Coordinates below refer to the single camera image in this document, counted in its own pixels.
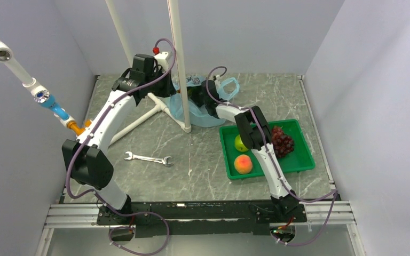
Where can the green plastic tray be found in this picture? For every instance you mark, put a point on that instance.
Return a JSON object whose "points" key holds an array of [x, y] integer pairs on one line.
{"points": [[297, 161]]}

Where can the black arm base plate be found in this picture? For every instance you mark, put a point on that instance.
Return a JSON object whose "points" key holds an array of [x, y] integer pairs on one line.
{"points": [[201, 218]]}

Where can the white PVC pipe stand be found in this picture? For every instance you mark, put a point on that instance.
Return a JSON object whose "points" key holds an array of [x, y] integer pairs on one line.
{"points": [[176, 32]]}

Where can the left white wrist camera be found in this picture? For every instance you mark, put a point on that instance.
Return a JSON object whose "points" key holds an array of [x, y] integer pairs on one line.
{"points": [[162, 57]]}

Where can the red fake peach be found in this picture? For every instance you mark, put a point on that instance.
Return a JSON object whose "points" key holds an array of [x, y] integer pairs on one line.
{"points": [[243, 164]]}

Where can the light blue plastic bag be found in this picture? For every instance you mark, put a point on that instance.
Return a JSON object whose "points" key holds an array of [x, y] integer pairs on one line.
{"points": [[199, 115]]}

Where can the aluminium rail frame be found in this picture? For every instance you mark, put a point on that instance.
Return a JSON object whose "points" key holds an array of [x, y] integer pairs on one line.
{"points": [[65, 216]]}

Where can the silver combination wrench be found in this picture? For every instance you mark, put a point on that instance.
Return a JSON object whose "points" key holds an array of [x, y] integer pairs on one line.
{"points": [[166, 161]]}

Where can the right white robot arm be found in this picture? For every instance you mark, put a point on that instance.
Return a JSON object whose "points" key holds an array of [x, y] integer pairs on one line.
{"points": [[256, 136]]}

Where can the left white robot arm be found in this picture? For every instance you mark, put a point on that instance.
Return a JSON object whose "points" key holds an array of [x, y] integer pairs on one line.
{"points": [[86, 157]]}

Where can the dark fake grapes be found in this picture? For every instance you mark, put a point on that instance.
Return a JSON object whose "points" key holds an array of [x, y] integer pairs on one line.
{"points": [[283, 144]]}

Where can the green fake apple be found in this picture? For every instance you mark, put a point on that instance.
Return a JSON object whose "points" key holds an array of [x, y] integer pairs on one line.
{"points": [[239, 145]]}

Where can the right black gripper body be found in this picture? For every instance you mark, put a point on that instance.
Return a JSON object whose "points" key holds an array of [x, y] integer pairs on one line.
{"points": [[197, 96]]}

